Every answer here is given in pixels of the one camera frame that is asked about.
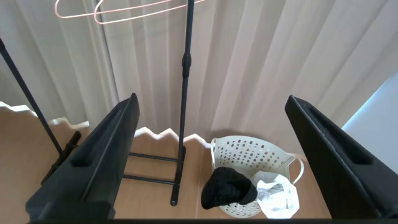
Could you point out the black clothes rack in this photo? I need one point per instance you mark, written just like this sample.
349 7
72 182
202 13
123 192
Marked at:
186 62

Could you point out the beige curtain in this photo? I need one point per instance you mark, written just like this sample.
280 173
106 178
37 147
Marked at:
248 62

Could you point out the white garment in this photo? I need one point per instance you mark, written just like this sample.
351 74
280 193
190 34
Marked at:
276 199

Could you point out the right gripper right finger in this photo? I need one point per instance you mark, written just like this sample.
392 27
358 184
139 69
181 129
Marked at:
357 193

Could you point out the pink clothes hanger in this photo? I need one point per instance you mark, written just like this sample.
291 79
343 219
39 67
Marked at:
77 15
140 16

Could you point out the black shorts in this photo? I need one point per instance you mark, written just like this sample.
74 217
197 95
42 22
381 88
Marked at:
227 186

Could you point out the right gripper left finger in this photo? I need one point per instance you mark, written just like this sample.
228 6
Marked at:
93 186

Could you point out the white laundry basket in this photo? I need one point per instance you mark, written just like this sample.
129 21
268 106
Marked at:
242 152

